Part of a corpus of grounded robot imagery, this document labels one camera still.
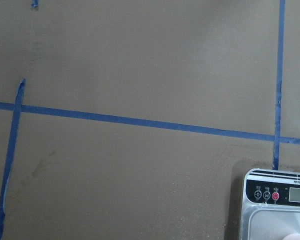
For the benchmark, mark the silver digital kitchen scale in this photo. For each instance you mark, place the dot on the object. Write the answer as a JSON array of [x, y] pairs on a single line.
[[270, 206]]

